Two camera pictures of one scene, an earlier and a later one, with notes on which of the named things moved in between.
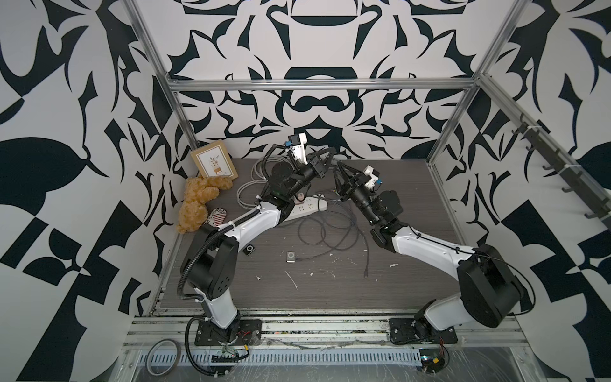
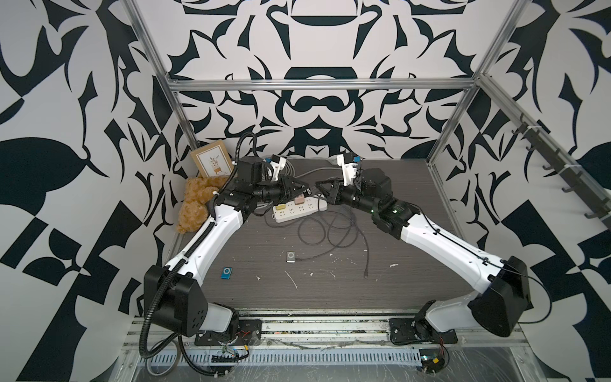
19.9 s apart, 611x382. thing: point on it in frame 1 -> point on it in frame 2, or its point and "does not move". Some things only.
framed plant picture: [212, 160] does not move
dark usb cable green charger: [365, 270] does not move
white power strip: [310, 204] does not move
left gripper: [313, 170] -> [286, 189]
